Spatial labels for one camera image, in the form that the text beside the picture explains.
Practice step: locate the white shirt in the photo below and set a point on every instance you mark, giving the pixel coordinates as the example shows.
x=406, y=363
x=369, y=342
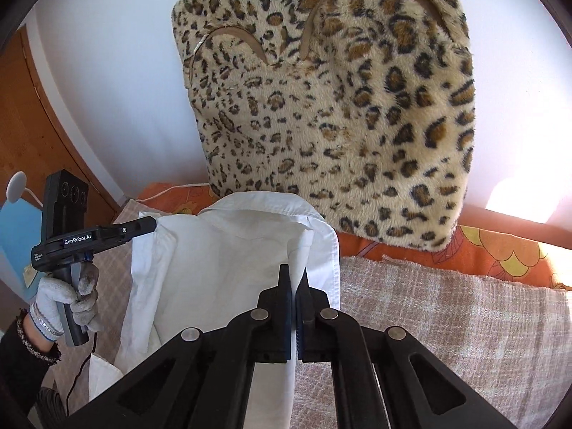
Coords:
x=201, y=268

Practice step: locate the beige checked blanket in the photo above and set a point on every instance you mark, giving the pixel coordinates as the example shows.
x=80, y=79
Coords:
x=424, y=321

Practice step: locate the white clip lamp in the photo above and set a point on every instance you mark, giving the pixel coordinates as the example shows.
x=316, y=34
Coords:
x=15, y=186

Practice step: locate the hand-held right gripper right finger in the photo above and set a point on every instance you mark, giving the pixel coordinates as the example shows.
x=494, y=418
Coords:
x=310, y=310

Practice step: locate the wooden door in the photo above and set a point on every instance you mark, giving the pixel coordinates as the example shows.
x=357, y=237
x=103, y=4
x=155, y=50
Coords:
x=35, y=120

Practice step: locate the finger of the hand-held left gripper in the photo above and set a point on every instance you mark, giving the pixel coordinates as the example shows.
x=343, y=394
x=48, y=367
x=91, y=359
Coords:
x=138, y=228

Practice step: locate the light blue chair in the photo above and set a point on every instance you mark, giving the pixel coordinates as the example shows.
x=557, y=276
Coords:
x=18, y=241

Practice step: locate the orange patterned bed sheet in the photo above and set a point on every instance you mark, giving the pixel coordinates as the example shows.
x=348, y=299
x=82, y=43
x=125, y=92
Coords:
x=491, y=254

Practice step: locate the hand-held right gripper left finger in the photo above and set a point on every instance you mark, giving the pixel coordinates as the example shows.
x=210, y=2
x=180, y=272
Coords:
x=277, y=308

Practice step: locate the person's left hand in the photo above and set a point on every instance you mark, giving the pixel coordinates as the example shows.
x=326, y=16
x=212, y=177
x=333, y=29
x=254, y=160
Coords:
x=49, y=297

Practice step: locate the leopard print plush cushion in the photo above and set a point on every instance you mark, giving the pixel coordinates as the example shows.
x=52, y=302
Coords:
x=335, y=120

